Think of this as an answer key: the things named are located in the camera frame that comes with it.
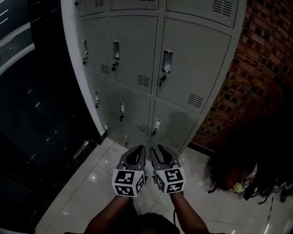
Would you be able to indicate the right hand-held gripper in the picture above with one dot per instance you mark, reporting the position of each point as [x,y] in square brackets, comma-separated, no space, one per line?
[172,179]

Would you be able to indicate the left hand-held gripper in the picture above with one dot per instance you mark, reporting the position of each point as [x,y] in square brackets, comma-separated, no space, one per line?
[124,180]

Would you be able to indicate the grid of grey locker doors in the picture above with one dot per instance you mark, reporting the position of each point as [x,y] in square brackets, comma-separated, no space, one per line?
[196,64]

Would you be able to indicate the person's left forearm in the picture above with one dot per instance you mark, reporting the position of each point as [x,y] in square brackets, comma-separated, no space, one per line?
[110,214]

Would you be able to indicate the person's right forearm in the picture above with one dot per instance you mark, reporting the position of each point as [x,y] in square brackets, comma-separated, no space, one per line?
[187,212]

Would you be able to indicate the black glass door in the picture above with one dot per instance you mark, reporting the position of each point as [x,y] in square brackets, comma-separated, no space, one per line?
[34,109]

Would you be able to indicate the grey metal locker cabinet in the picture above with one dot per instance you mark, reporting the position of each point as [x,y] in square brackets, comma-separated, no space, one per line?
[71,57]

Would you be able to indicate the person's dark clothing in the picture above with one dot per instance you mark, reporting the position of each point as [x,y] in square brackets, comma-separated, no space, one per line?
[153,222]

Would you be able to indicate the red and black backpack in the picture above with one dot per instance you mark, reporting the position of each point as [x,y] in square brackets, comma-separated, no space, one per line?
[229,178]

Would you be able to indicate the set of black lock keys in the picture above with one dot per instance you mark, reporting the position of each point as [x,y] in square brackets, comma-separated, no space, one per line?
[163,78]

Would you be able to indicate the white and green bag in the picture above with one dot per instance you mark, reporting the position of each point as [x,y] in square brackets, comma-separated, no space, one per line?
[251,180]

